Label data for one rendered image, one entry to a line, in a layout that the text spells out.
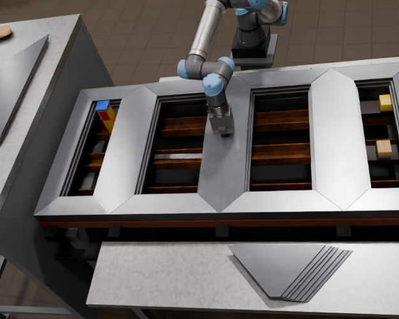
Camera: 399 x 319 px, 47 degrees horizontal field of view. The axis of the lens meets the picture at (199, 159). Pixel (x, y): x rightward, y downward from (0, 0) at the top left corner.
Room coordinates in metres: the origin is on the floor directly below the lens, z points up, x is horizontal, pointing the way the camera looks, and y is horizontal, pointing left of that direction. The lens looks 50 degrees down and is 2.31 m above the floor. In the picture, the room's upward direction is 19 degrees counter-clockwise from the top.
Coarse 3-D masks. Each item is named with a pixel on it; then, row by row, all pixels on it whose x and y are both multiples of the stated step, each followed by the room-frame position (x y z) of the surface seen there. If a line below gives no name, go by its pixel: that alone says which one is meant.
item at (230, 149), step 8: (208, 144) 1.26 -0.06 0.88; (216, 144) 1.25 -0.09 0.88; (224, 144) 1.23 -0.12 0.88; (232, 144) 1.22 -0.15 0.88; (240, 144) 1.20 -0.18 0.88; (208, 152) 1.22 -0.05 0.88; (216, 152) 1.21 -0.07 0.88; (224, 152) 1.20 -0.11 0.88; (232, 152) 1.18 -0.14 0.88; (240, 152) 1.17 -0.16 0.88
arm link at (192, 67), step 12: (216, 0) 1.67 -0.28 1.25; (204, 12) 1.66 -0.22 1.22; (216, 12) 1.63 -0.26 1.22; (204, 24) 1.59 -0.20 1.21; (216, 24) 1.59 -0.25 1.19; (204, 36) 1.54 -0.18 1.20; (192, 48) 1.51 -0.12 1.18; (204, 48) 1.49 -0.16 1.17; (180, 60) 1.48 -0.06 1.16; (192, 60) 1.45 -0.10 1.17; (204, 60) 1.45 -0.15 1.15; (180, 72) 1.43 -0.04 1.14; (192, 72) 1.41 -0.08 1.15
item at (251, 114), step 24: (168, 96) 1.66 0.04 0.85; (192, 96) 1.61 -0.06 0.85; (264, 96) 1.48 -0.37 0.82; (312, 120) 1.23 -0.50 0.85; (360, 120) 1.16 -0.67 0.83; (312, 144) 1.11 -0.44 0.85; (72, 168) 1.42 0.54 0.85; (144, 168) 1.29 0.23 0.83; (312, 168) 1.01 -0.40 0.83; (48, 216) 1.20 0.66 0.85; (72, 216) 1.16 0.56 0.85; (96, 216) 1.12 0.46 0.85; (120, 216) 1.09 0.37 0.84; (144, 216) 1.05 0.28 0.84; (168, 216) 1.01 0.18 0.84; (192, 216) 0.98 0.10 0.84; (216, 216) 0.95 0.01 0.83; (240, 216) 0.91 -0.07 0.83; (264, 216) 0.88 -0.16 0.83; (288, 216) 0.85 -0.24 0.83; (312, 216) 0.82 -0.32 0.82; (336, 216) 0.79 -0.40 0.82; (360, 216) 0.76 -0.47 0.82; (384, 216) 0.73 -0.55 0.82
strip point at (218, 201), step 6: (222, 192) 1.02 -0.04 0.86; (228, 192) 1.01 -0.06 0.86; (234, 192) 1.00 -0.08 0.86; (240, 192) 0.99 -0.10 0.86; (204, 198) 1.02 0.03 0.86; (210, 198) 1.01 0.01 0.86; (216, 198) 1.01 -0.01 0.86; (222, 198) 1.00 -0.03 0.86; (228, 198) 0.99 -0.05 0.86; (234, 198) 0.98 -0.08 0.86; (210, 204) 0.99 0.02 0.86; (216, 204) 0.98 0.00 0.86; (222, 204) 0.97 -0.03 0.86; (228, 204) 0.96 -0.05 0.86; (216, 210) 0.95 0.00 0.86
